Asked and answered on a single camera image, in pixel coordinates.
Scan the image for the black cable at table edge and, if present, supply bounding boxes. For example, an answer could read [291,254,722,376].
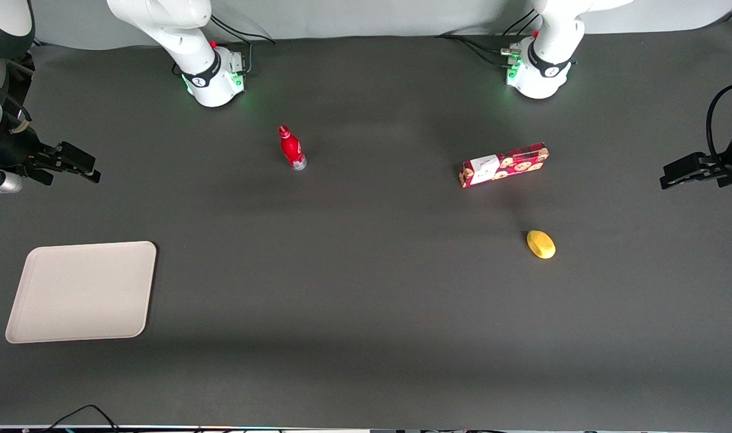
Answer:
[40,404,121,433]

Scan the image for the beige plastic tray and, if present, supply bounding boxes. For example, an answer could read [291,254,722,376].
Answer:
[5,241,157,344]

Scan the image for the red tartan cookie box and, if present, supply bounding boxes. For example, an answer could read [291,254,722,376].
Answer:
[459,142,550,189]

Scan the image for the yellow lemon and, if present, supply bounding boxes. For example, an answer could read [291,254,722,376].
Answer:
[526,230,557,260]

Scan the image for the black right arm base cable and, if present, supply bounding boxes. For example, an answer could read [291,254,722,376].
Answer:
[209,13,276,76]

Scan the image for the black left arm base cables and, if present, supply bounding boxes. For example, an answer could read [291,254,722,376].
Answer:
[436,8,536,67]

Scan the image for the red coke bottle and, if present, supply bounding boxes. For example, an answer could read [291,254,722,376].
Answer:
[278,124,308,171]

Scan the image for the black left gripper cable loop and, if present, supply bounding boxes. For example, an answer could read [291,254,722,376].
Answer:
[706,82,732,161]

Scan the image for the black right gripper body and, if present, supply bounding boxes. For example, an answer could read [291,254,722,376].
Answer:
[0,128,62,186]

